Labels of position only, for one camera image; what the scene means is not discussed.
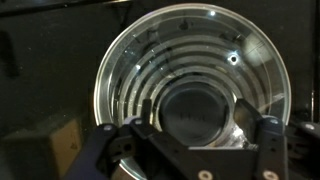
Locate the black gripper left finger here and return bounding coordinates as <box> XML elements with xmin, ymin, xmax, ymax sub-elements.
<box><xmin>64</xmin><ymin>99</ymin><xmax>214</xmax><ymax>180</ymax></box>

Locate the glass lid with black knob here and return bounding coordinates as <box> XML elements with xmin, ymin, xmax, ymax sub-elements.
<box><xmin>93</xmin><ymin>3</ymin><xmax>292</xmax><ymax>180</ymax></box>

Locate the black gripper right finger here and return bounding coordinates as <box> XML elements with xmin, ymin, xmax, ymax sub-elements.
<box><xmin>234</xmin><ymin>99</ymin><xmax>320</xmax><ymax>180</ymax></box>

